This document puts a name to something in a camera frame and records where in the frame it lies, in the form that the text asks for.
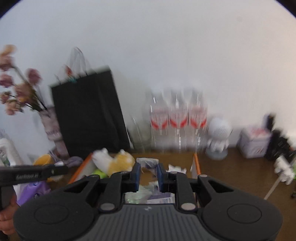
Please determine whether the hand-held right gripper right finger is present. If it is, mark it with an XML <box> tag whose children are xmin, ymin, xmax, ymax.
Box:
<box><xmin>157</xmin><ymin>163</ymin><xmax>234</xmax><ymax>212</ymax></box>

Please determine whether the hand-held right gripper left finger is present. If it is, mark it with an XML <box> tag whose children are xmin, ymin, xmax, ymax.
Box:
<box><xmin>63</xmin><ymin>162</ymin><xmax>141</xmax><ymax>212</ymax></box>

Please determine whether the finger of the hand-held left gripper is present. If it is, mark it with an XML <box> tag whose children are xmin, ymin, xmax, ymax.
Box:
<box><xmin>0</xmin><ymin>163</ymin><xmax>69</xmax><ymax>186</ymax></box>

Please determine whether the white tissue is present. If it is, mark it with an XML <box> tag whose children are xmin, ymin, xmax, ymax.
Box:
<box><xmin>166</xmin><ymin>164</ymin><xmax>187</xmax><ymax>174</ymax></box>

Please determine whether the clear plastic wrapper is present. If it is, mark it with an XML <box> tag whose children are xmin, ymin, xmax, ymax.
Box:
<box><xmin>136</xmin><ymin>158</ymin><xmax>160</xmax><ymax>174</ymax></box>

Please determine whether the red cardboard box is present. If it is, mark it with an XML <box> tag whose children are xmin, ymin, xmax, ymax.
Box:
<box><xmin>68</xmin><ymin>152</ymin><xmax>201</xmax><ymax>209</ymax></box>

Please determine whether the yellow white plush toy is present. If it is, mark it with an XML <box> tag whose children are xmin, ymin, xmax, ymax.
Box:
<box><xmin>92</xmin><ymin>148</ymin><xmax>136</xmax><ymax>176</ymax></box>

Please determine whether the person's left hand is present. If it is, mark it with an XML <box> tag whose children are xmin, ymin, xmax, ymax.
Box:
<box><xmin>0</xmin><ymin>195</ymin><xmax>19</xmax><ymax>235</ymax></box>

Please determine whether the purple tissue box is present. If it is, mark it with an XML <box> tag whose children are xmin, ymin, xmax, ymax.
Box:
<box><xmin>14</xmin><ymin>181</ymin><xmax>51</xmax><ymax>207</ymax></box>

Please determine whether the yellow cup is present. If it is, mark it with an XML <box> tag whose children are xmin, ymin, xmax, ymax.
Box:
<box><xmin>33</xmin><ymin>154</ymin><xmax>64</xmax><ymax>182</ymax></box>

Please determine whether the clear glass cup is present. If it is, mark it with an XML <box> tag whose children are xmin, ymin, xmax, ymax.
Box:
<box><xmin>129</xmin><ymin>116</ymin><xmax>151</xmax><ymax>151</ymax></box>

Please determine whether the purple white textured vase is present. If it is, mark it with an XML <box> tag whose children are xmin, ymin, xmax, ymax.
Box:
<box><xmin>39</xmin><ymin>107</ymin><xmax>70</xmax><ymax>160</ymax></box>

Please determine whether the black paper bag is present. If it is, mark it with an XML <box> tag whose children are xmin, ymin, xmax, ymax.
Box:
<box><xmin>50</xmin><ymin>46</ymin><xmax>131</xmax><ymax>159</ymax></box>

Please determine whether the dried pink rose bouquet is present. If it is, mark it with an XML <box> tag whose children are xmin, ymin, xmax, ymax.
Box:
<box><xmin>0</xmin><ymin>44</ymin><xmax>48</xmax><ymax>116</ymax></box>

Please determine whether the grey tin box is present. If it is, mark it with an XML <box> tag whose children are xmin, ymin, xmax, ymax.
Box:
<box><xmin>237</xmin><ymin>126</ymin><xmax>272</xmax><ymax>159</ymax></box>

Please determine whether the purple cable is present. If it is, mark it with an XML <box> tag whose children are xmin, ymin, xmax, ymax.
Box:
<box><xmin>50</xmin><ymin>151</ymin><xmax>84</xmax><ymax>167</ymax></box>

